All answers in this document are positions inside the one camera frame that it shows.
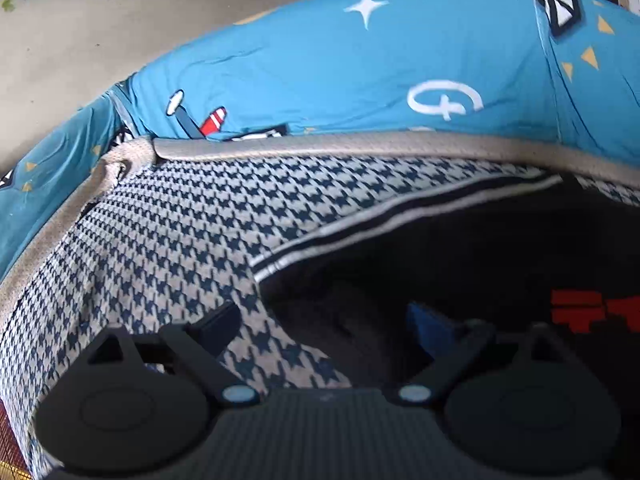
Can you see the black sweatshirt with red print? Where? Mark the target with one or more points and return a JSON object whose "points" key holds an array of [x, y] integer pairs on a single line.
{"points": [[475, 260]]}

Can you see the blue printed bed sheet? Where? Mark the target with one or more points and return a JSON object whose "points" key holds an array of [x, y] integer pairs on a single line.
{"points": [[350, 70]]}

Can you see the green leaf wall sticker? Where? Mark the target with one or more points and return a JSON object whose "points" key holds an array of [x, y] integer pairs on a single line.
{"points": [[9, 2]]}

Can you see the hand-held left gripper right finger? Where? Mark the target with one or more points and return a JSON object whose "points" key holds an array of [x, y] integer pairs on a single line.
{"points": [[431, 329]]}

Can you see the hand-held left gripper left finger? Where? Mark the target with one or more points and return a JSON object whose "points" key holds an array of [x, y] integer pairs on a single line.
{"points": [[220, 321]]}

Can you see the houndstooth bed mat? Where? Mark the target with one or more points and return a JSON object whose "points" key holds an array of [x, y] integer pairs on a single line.
{"points": [[175, 220]]}

